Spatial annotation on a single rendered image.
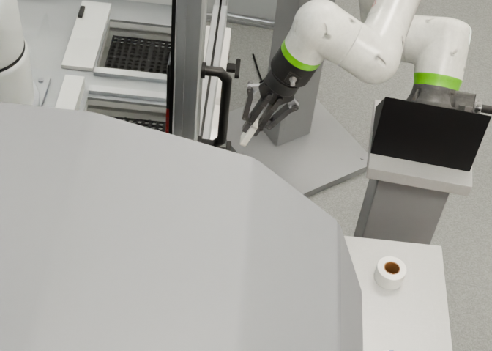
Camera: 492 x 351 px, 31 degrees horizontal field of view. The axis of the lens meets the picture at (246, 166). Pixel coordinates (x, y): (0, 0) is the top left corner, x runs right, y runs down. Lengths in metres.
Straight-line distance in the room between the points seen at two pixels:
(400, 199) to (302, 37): 0.84
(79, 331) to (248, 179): 0.27
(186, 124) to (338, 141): 2.06
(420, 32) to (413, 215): 0.53
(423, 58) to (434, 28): 0.08
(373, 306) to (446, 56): 0.69
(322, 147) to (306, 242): 2.44
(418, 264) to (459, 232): 1.14
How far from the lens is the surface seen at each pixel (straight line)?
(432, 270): 2.19
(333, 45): 1.79
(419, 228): 2.60
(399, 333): 2.06
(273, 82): 1.90
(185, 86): 1.38
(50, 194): 0.89
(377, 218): 2.57
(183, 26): 1.29
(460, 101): 2.37
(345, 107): 3.66
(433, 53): 2.36
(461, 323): 3.08
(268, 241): 0.93
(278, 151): 3.37
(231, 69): 2.36
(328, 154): 3.40
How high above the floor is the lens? 2.45
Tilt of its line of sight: 47 degrees down
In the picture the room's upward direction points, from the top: 7 degrees clockwise
